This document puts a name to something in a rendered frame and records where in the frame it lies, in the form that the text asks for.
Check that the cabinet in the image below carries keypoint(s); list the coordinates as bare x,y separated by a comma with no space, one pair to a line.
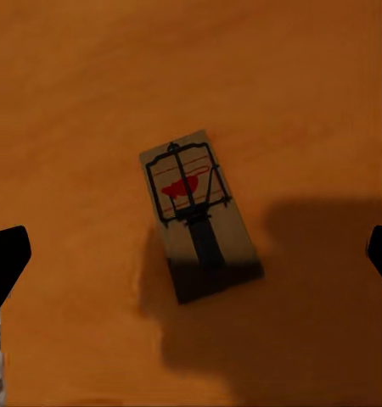
290,93

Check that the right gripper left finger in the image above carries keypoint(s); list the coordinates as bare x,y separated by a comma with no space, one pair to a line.
15,251

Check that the mousetrap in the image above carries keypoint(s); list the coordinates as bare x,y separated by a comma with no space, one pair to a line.
206,244

